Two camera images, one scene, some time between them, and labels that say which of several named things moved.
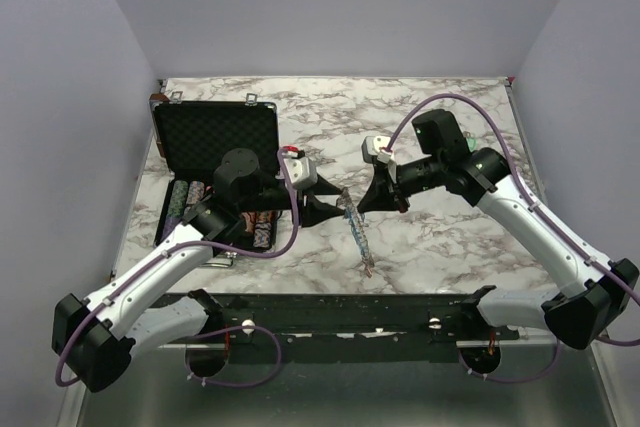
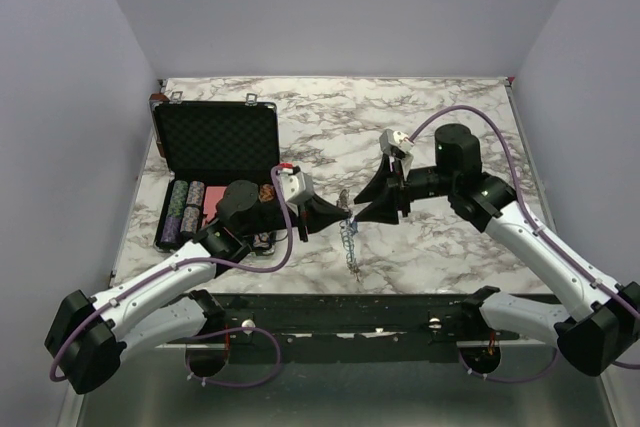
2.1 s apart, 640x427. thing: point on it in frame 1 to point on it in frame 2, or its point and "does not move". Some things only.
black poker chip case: [191, 137] does not move
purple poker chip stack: [183, 196] does not move
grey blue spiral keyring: [360, 230] to [346, 235]
